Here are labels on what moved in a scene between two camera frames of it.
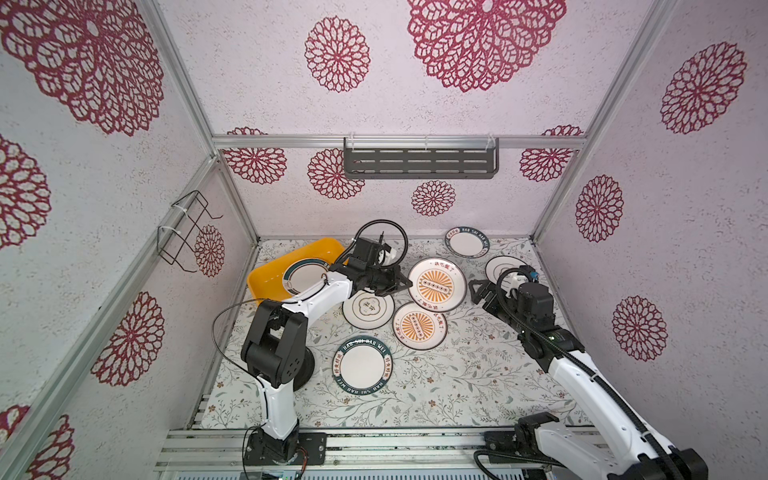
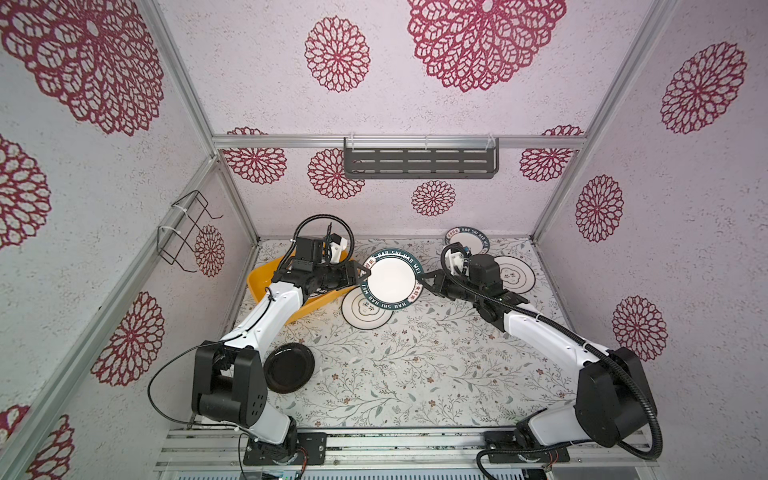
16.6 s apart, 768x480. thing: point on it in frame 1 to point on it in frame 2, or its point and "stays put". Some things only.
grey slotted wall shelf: [420, 158] stays put
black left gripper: [394, 285] to [348, 275]
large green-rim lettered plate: [362, 365] to [393, 281]
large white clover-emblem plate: [368, 311] stays put
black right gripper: [484, 294] to [443, 287]
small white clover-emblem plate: [496, 266] stays put
